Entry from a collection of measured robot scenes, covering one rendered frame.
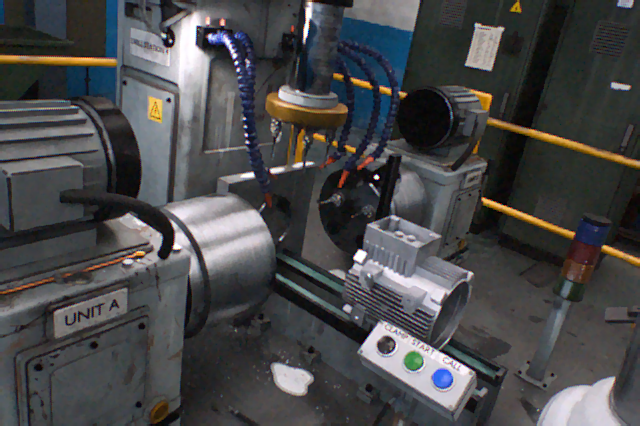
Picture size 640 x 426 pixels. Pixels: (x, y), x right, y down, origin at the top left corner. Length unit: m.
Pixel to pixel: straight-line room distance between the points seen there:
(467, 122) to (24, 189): 1.25
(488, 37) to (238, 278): 3.56
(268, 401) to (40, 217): 0.61
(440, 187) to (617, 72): 2.61
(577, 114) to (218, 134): 3.11
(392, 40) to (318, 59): 5.91
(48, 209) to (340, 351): 0.71
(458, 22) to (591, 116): 1.21
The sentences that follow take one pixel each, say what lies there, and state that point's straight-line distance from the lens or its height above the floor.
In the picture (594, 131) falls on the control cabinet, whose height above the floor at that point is 1.02.
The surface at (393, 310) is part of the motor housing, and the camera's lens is 1.05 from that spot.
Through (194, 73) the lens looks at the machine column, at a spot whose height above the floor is 1.36.
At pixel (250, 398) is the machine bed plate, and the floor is 0.80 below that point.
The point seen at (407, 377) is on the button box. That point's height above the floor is 1.05.
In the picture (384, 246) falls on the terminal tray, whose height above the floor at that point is 1.12.
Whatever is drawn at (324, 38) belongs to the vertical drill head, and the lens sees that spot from 1.14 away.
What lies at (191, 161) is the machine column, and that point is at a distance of 1.26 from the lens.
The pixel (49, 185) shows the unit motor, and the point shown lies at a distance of 0.71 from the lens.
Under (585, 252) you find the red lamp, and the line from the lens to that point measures 1.26.
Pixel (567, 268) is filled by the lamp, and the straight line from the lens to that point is 1.28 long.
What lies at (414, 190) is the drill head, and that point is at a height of 1.12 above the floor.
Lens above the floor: 1.55
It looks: 22 degrees down
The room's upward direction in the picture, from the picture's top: 10 degrees clockwise
